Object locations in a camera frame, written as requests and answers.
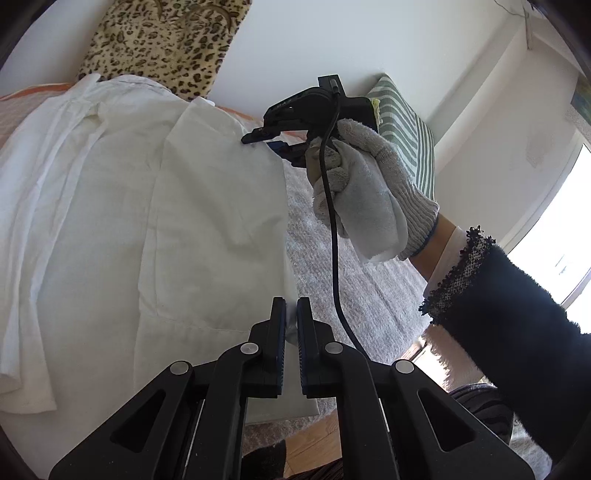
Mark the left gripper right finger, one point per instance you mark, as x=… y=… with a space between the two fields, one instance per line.
x=395 y=422

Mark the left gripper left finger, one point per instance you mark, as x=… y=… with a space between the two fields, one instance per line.
x=187 y=423

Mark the right forearm black sleeve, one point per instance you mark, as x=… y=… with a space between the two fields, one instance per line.
x=515 y=333

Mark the green striped white blanket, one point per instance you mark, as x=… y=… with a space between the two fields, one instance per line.
x=401 y=125

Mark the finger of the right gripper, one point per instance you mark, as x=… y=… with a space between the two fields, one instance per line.
x=287 y=151
x=266 y=133

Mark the white long-sleeve shirt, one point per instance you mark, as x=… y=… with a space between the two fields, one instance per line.
x=136 y=230

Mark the leopard print cushion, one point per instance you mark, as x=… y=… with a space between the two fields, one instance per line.
x=179 y=44

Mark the person's striped trouser leg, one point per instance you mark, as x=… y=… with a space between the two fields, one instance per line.
x=486 y=403

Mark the right hand grey glove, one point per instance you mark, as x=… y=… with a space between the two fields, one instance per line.
x=377 y=205

